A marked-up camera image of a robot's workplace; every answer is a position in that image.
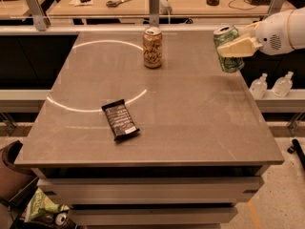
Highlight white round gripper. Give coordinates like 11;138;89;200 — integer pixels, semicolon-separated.
217;10;294;57

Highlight green soda can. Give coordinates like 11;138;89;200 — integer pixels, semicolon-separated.
213;25;244;73

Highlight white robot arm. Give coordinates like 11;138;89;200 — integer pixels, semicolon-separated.
217;8;305;57

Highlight orange soda can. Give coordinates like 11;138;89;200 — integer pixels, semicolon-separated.
143;27;162;69

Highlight can in floor bin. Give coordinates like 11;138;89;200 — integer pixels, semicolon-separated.
55;213;67;226

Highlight left clear sanitizer bottle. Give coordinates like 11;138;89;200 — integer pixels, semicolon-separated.
249;73;268;99

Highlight clear sanitizer bottle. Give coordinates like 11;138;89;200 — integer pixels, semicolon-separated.
272;72;294;97
249;73;268;99

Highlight right clear sanitizer bottle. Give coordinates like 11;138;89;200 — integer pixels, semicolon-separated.
272;72;294;97

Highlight white power strip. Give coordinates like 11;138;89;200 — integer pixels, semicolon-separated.
159;0;173;15

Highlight black chair leg caster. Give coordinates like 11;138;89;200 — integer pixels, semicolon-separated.
287;138;305;171

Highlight scissors on back desk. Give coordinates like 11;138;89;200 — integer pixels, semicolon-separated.
106;0;132;8

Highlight black snack bar wrapper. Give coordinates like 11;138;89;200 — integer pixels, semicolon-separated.
101;99;140;141

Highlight upper table drawer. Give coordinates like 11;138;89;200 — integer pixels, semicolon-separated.
38;177;263;205

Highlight table drawer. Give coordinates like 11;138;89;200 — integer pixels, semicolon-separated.
69;207;237;226
38;177;263;205

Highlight lower table drawer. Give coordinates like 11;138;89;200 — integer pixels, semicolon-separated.
69;207;237;226

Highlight green chip bag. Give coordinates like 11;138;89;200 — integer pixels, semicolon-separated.
26;188;69;222

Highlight brown bin at left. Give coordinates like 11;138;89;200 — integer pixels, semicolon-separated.
0;140;36;201

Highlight middle metal bracket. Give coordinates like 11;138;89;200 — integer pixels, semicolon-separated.
149;0;159;27

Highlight left metal bracket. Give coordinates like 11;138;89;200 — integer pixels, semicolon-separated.
25;0;50;31

